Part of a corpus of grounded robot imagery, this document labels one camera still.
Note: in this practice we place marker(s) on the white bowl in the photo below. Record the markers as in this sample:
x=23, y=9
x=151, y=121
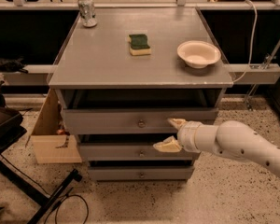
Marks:
x=198, y=54

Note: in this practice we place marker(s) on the grey wooden drawer cabinet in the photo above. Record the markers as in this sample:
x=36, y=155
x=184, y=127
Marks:
x=97, y=70

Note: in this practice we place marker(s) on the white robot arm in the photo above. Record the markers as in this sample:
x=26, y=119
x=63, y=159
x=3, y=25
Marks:
x=231, y=139

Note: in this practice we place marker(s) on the crushed silver can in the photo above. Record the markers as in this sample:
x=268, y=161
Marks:
x=87, y=13

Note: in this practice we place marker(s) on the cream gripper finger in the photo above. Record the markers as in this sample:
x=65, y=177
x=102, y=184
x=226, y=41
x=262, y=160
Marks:
x=177, y=123
x=169, y=145

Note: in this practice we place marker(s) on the grey middle drawer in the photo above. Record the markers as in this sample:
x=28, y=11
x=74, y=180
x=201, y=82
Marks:
x=127, y=147

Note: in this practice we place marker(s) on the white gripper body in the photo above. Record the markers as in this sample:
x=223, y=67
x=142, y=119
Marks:
x=187, y=135

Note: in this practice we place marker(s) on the green yellow sponge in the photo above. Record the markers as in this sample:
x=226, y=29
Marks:
x=139, y=45

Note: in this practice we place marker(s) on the black stand frame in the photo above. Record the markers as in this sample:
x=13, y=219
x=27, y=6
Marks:
x=18, y=208

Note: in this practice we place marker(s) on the grey top drawer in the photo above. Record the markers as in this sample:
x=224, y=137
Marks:
x=129, y=120

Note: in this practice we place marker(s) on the cardboard box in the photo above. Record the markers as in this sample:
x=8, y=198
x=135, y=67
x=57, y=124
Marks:
x=52, y=143

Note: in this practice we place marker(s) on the metal railing beam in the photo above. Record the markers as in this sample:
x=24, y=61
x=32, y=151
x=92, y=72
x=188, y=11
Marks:
x=242, y=74

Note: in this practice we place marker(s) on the grey bottom drawer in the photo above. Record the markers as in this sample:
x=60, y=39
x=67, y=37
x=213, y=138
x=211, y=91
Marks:
x=140, y=170

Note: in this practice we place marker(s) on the grey drawer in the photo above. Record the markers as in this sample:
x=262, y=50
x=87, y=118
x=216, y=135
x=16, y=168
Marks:
x=129, y=120
x=140, y=170
x=127, y=147

